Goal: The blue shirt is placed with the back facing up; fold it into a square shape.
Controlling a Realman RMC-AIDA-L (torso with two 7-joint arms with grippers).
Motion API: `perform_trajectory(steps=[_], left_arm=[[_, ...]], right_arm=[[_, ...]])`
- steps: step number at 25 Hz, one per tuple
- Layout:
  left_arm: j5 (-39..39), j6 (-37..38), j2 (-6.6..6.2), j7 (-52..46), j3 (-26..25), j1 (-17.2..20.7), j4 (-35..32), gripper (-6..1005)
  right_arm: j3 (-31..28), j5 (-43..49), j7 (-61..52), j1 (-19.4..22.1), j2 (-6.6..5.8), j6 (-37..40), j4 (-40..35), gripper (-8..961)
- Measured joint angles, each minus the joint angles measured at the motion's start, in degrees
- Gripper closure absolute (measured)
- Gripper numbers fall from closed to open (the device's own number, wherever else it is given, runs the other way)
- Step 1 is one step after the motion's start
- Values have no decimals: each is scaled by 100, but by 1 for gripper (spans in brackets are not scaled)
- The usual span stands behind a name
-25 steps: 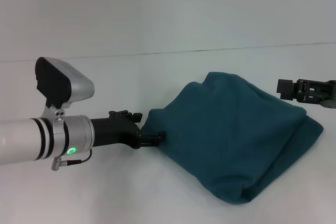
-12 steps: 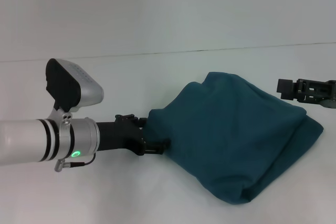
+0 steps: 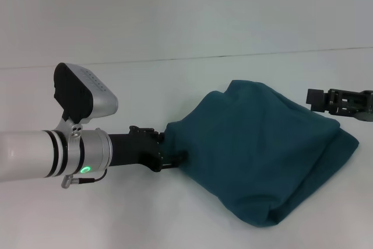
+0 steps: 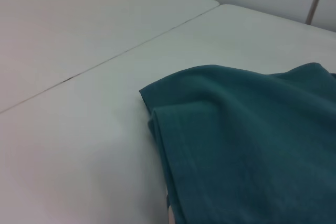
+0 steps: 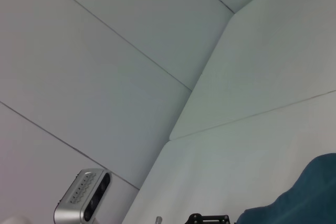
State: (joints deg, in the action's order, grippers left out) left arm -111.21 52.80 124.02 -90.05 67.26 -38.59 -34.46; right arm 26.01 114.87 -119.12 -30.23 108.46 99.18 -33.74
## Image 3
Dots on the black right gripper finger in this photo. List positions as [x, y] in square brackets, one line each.
[316, 100]

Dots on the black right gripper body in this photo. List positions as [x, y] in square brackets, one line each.
[352, 103]

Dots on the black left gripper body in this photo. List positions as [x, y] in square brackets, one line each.
[131, 151]

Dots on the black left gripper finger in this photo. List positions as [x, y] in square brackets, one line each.
[177, 160]

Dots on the blue shirt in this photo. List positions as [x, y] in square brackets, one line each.
[256, 150]

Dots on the silver elbow plug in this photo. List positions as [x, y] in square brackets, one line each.
[66, 182]

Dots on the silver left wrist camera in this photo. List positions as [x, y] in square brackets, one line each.
[84, 94]

